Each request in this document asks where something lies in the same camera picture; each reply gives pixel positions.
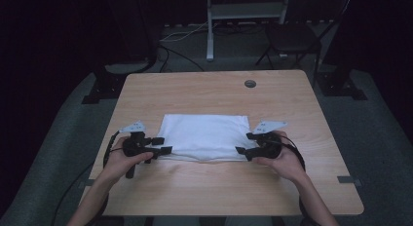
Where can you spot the person's left hand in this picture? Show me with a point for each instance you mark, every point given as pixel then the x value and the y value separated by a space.
pixel 118 164

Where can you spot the person's grey trousers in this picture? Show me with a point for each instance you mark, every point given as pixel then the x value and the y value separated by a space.
pixel 175 222

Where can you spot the grey tape strip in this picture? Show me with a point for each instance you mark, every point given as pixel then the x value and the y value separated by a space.
pixel 87 183
pixel 345 179

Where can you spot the white metal stand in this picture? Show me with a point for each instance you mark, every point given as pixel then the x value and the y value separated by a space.
pixel 210 41

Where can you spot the black folding chair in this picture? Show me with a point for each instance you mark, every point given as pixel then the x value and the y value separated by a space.
pixel 292 37

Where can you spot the white printed tank top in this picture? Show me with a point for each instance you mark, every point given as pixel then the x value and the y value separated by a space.
pixel 204 135

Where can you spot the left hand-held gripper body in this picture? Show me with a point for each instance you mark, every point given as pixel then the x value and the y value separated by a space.
pixel 136 144

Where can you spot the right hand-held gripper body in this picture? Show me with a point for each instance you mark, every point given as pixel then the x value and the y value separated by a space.
pixel 269 146

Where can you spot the person's right hand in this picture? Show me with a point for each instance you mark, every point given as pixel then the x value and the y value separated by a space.
pixel 287 164

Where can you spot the black stand base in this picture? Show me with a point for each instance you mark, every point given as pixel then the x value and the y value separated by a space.
pixel 104 88
pixel 337 86

